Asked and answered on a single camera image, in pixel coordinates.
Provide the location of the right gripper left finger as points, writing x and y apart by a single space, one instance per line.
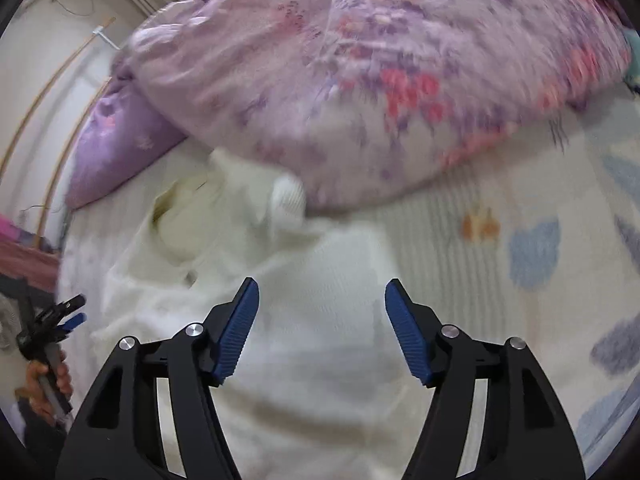
150 412

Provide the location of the white button-up jacket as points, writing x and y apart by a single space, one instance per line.
311 380

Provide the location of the floral bed sheet mattress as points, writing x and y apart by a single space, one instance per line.
538 238

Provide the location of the blue green pillow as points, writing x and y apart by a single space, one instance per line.
632 77

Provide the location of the purple floral quilt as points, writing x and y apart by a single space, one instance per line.
361 99

